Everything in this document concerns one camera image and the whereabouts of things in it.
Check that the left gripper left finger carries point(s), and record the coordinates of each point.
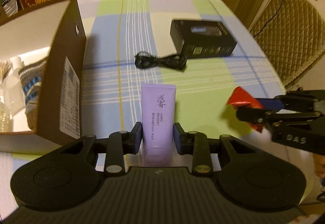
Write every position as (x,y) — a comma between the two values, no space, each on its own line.
(119,144)

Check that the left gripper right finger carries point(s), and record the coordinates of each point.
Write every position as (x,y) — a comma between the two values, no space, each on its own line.
(196,144)

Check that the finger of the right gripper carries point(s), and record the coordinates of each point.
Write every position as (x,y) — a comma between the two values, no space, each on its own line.
(273,119)
(276,102)

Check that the red snack packet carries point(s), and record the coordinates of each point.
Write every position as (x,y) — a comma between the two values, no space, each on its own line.
(246,105)

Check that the purple cream tube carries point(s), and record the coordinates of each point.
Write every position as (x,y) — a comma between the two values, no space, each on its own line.
(158,110)

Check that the blue grey knitted sock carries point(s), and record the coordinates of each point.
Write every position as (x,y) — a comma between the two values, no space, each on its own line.
(31,77)

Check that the white pill bottle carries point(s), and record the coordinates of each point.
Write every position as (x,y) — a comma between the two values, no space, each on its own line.
(17,64)

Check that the cotton swab bag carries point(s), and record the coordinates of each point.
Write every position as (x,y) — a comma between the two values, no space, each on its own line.
(5,68)

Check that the person's left hand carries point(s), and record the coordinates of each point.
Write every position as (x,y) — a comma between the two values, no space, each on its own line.
(319,165)

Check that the quilted tan chair cushion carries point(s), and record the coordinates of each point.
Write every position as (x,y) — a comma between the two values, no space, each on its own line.
(291,34)

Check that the black product box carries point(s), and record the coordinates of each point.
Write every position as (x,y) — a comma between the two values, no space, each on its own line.
(197,39)

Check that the brown white storage box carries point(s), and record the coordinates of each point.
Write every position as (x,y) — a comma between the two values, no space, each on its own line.
(50,39)

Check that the white bucket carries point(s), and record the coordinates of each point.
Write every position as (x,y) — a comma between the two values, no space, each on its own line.
(10,7)

